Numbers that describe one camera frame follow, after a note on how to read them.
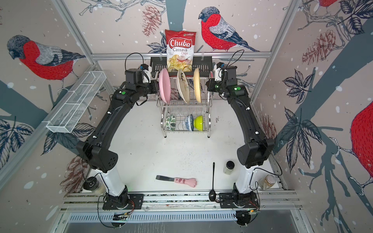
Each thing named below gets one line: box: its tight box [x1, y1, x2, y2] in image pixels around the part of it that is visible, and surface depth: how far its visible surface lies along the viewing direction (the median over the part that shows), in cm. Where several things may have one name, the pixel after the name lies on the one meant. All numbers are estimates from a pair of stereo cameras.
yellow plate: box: [193, 67, 202, 104], surface depth 72 cm
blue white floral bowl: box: [183, 114, 194, 132], surface depth 92 cm
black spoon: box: [208, 162, 217, 202], surface depth 78 cm
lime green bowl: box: [193, 115, 204, 132], surface depth 94 cm
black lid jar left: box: [83, 176, 106, 196], surface depth 71 cm
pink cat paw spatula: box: [155, 175, 198, 188], surface depth 81 cm
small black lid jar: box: [222, 160, 236, 175], surface depth 78 cm
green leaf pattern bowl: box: [164, 113, 177, 132], surface depth 94 cm
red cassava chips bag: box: [164, 29, 197, 72], surface depth 86 cm
